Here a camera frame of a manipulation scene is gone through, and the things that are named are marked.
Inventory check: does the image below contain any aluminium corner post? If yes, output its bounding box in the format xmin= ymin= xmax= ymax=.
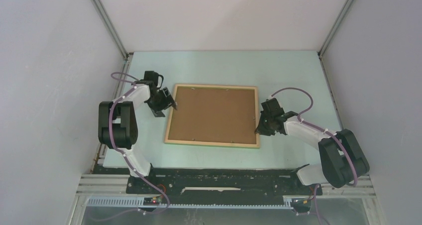
xmin=91 ymin=0 xmax=129 ymax=60
xmin=318 ymin=0 xmax=355 ymax=59

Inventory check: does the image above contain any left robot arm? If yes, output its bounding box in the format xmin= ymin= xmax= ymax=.
xmin=98 ymin=71 xmax=177 ymax=194

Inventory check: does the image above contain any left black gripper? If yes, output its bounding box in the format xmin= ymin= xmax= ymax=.
xmin=146 ymin=87 xmax=176 ymax=118

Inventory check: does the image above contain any white cable duct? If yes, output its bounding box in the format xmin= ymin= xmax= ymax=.
xmin=86 ymin=196 xmax=300 ymax=209

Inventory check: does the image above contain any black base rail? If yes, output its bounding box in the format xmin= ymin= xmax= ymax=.
xmin=126 ymin=168 xmax=322 ymax=205

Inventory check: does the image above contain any brown backing board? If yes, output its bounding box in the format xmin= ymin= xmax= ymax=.
xmin=168 ymin=86 xmax=258 ymax=145

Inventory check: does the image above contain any left aluminium corner post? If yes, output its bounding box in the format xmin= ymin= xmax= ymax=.
xmin=91 ymin=0 xmax=129 ymax=60

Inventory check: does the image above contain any right aluminium corner post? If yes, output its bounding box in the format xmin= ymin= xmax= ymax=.
xmin=318 ymin=0 xmax=355 ymax=59

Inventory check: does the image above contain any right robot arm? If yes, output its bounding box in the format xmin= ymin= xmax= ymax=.
xmin=255 ymin=98 xmax=370 ymax=194

